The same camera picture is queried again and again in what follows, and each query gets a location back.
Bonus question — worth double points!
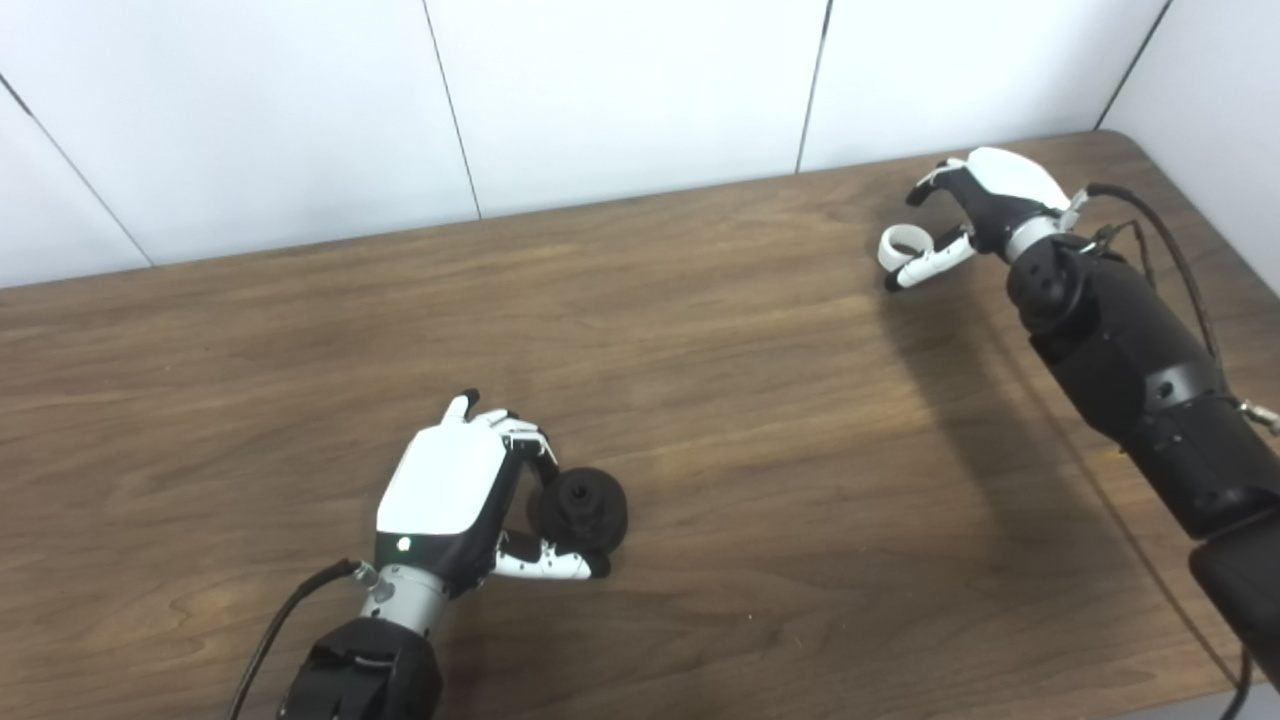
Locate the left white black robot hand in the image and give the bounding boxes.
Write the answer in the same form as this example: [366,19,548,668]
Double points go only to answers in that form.
[375,390,611,599]

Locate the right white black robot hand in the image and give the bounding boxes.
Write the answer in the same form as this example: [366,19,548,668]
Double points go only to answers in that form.
[884,147,1076,293]

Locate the white ring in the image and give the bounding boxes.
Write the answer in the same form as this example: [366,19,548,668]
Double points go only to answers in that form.
[878,222,936,273]

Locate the round black part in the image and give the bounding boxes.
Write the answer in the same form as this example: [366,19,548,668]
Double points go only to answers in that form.
[527,467,630,556]

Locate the thin black right arm wire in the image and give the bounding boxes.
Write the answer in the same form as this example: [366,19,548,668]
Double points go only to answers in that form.
[1093,220,1158,293]

